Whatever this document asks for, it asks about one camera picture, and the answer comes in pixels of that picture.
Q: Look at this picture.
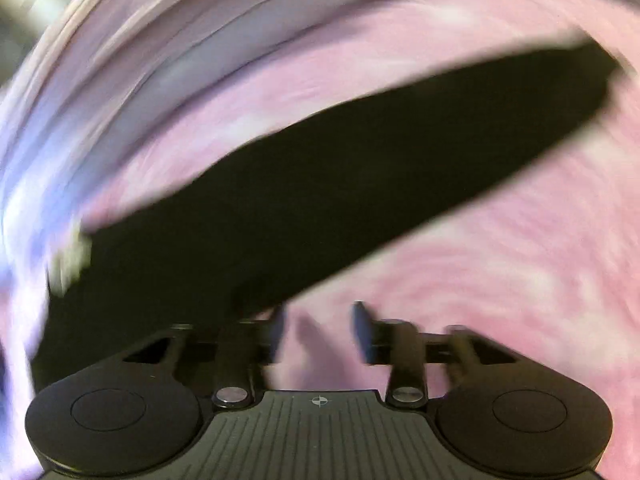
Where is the black garment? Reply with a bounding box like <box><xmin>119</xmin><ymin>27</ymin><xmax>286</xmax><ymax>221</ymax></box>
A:
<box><xmin>30</xmin><ymin>38</ymin><xmax>620</xmax><ymax>389</ymax></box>

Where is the pink rose blanket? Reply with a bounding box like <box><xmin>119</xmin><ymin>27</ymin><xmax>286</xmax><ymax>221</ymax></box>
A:
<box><xmin>82</xmin><ymin>0</ymin><xmax>639</xmax><ymax>479</ymax></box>

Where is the lilac striped duvet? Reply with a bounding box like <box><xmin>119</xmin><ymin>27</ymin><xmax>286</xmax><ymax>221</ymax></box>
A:
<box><xmin>1</xmin><ymin>0</ymin><xmax>358</xmax><ymax>479</ymax></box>

